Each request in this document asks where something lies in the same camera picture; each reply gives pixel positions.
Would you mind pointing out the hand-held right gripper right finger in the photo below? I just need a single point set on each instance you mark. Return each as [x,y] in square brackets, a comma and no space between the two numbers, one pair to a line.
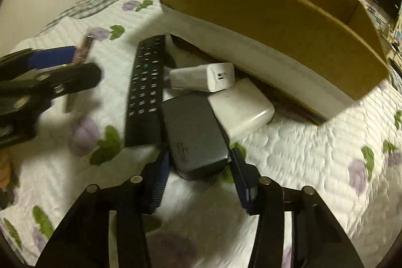
[244,184]

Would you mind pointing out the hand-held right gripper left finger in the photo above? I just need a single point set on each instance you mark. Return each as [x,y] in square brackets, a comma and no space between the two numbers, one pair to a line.
[160,181]

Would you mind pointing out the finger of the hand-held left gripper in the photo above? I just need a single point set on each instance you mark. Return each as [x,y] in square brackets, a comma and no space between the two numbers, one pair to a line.
[75,77]
[56,57]

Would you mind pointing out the grey power bank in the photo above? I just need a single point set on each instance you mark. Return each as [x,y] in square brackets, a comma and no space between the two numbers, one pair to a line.
[194,136]

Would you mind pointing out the black remote control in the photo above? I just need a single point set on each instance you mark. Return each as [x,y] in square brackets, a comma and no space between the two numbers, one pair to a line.
[145,89]

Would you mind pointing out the white power bank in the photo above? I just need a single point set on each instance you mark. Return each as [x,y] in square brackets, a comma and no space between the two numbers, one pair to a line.
[241,111]

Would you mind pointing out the floral white quilt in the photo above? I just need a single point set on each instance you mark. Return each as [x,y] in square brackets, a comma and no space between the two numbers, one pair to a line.
[314,158]

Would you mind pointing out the white charger adapter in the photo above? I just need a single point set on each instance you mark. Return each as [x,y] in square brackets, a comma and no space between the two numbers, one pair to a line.
[204,76]

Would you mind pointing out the cluttered shelf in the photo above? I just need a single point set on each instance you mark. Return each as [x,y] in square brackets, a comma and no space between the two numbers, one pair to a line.
[391,38]

